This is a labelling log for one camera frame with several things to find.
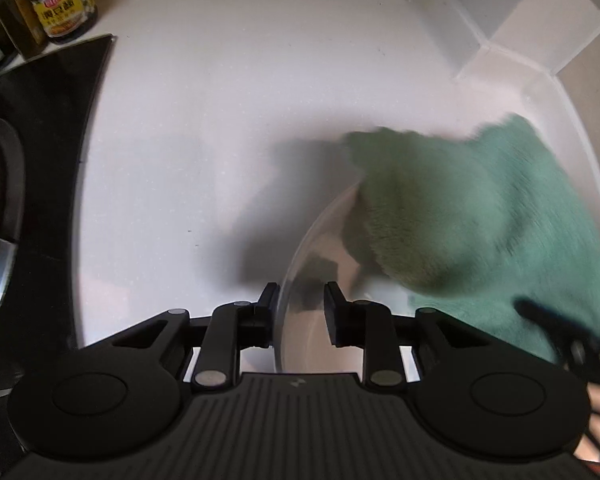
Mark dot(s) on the dark bottle black cap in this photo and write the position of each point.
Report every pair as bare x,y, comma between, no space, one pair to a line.
22,25

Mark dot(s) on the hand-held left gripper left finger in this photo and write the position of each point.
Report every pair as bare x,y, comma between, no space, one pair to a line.
269,311

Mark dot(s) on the green towel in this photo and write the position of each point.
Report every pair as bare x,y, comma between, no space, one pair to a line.
470,210

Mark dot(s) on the yellow label sauce jar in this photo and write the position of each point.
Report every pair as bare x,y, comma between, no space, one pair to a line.
60,5

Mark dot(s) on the black glass gas stove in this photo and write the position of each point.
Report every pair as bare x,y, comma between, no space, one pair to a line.
45,150

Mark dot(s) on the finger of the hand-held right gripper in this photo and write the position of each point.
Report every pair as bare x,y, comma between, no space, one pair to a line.
545,317

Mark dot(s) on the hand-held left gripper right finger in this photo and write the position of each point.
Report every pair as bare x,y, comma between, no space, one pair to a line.
332,316

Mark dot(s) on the white bowl grey swirl pattern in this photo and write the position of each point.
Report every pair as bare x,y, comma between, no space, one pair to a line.
320,245

